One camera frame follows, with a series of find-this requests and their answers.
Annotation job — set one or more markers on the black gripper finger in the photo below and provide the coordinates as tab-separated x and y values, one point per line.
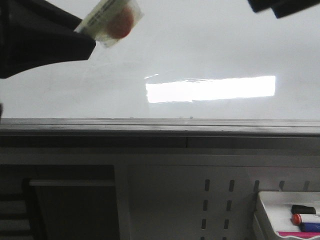
282	8
35	33

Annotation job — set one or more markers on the white whiteboard marker with magnet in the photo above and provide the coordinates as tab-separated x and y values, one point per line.
110	21

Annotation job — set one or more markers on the large white whiteboard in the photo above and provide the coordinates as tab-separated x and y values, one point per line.
187	59

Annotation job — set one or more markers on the dark panel with white bar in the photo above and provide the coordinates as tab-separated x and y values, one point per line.
65	209

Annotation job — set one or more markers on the white plastic storage bin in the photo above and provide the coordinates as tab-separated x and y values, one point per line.
273	213

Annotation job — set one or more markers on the black capped marker in bin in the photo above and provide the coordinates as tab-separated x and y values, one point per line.
302	209

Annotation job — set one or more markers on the red capped marker in bin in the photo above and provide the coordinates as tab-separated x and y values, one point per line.
298	219

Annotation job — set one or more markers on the white slotted pegboard panel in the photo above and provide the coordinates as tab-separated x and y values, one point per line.
171	202

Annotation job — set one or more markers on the blue capped marker in bin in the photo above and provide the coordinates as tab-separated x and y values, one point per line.
310	227

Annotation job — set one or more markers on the pink item in bin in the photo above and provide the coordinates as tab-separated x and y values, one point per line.
304	235

